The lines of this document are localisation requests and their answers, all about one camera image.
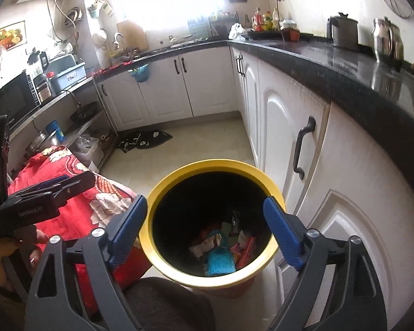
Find red floral blanket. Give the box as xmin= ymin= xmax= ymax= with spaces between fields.
xmin=6 ymin=145 xmax=153 ymax=315

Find person's left hand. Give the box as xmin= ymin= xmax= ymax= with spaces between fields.
xmin=0 ymin=225 xmax=51 ymax=287

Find white plastic bag orange print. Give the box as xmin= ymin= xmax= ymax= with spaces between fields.
xmin=189 ymin=239 xmax=217 ymax=258

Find wooden cutting board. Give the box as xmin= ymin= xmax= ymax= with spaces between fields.
xmin=116 ymin=18 xmax=149 ymax=52

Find teal wall holder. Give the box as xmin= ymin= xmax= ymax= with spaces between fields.
xmin=89 ymin=0 xmax=112 ymax=19

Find stacked steel pots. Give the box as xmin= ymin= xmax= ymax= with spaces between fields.
xmin=25 ymin=129 xmax=62 ymax=156

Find steel shelf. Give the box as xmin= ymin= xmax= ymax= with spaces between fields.
xmin=6 ymin=75 xmax=120 ymax=173

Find black tray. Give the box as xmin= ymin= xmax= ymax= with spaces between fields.
xmin=241 ymin=29 xmax=284 ymax=41

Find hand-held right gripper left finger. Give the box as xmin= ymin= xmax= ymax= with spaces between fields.
xmin=23 ymin=195 xmax=149 ymax=331

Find blue hanging bin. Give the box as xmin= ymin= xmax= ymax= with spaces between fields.
xmin=130 ymin=63 xmax=150 ymax=84

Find coiled hoses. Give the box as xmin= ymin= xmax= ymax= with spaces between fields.
xmin=60 ymin=6 xmax=84 ymax=29

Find blue cup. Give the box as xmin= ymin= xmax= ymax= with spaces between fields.
xmin=45 ymin=120 xmax=65 ymax=143

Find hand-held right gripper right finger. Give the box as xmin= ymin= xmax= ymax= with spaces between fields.
xmin=262 ymin=196 xmax=389 ymax=331

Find steel kettle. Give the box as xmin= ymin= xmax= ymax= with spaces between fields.
xmin=371 ymin=16 xmax=405 ymax=70

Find black floor mat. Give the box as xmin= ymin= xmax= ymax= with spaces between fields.
xmin=118 ymin=129 xmax=174 ymax=154

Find white kitchen cabinets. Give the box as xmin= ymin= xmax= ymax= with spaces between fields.
xmin=94 ymin=39 xmax=414 ymax=331

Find framed fruit picture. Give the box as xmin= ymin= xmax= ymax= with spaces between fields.
xmin=0 ymin=20 xmax=27 ymax=51

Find glass jar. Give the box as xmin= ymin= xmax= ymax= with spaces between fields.
xmin=281 ymin=18 xmax=301 ymax=42

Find crumpled clear plastic bag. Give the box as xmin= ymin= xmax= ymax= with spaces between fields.
xmin=228 ymin=22 xmax=247 ymax=41

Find black wok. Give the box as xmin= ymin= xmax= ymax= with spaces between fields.
xmin=70 ymin=101 xmax=99 ymax=124

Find blue plastic basket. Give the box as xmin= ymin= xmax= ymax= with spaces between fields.
xmin=50 ymin=62 xmax=87 ymax=92

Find black microwave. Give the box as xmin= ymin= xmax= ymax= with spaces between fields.
xmin=0 ymin=70 xmax=39 ymax=129

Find black spice rack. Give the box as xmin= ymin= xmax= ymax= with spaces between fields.
xmin=209 ymin=12 xmax=241 ymax=39

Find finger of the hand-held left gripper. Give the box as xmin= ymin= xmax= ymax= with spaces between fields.
xmin=8 ymin=175 xmax=72 ymax=199
xmin=6 ymin=171 xmax=97 ymax=212

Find dark grey cloth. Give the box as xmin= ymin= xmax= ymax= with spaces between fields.
xmin=123 ymin=277 xmax=217 ymax=331

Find red label bottle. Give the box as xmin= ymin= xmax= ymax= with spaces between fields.
xmin=253 ymin=6 xmax=265 ymax=32

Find black bin with yellow rim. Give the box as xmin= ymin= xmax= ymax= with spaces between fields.
xmin=138 ymin=158 xmax=288 ymax=299

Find blue scouring cloth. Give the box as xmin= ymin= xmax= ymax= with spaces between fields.
xmin=205 ymin=248 xmax=237 ymax=278

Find dark brown snack wrapper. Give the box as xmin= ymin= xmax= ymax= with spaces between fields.
xmin=230 ymin=209 xmax=243 ymax=236

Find clear plastic container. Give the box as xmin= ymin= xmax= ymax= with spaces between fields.
xmin=70 ymin=134 xmax=105 ymax=167

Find black blender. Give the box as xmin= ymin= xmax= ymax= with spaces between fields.
xmin=27 ymin=50 xmax=55 ymax=103

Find blue utensil rack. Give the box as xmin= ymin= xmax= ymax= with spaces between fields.
xmin=187 ymin=17 xmax=210 ymax=39

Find red candy wrapper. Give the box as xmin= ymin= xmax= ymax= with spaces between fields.
xmin=234 ymin=236 xmax=258 ymax=267

